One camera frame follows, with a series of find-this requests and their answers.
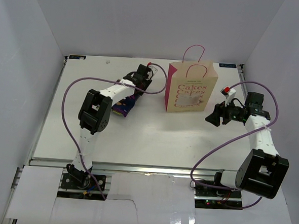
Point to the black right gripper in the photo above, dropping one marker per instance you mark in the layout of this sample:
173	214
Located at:
220	110

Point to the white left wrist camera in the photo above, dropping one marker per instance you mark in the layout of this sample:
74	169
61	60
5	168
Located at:
153	69

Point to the blue label left corner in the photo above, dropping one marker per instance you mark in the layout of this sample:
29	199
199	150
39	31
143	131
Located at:
81	57

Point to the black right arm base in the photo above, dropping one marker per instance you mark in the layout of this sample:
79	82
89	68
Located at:
210	198

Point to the blue label right corner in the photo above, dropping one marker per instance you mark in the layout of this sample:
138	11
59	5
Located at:
227	65

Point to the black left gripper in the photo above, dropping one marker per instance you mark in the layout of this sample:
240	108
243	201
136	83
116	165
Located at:
146	83

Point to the paper bag with pink handles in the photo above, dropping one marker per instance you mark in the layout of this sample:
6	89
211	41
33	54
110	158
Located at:
189	85

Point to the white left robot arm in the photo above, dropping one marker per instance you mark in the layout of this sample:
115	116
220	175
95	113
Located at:
97	107

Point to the purple snack bag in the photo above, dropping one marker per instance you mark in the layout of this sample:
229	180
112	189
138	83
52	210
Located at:
124	106

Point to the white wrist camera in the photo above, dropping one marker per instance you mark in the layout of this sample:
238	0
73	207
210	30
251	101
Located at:
153	69
229	94

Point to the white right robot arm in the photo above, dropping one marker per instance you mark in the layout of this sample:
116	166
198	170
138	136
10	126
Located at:
263	170

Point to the blue label corner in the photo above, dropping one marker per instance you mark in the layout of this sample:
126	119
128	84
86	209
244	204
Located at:
227	65
81	57

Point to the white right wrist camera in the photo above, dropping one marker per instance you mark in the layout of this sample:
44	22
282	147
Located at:
229	94

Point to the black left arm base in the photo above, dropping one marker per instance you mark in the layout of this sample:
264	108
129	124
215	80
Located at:
70	188

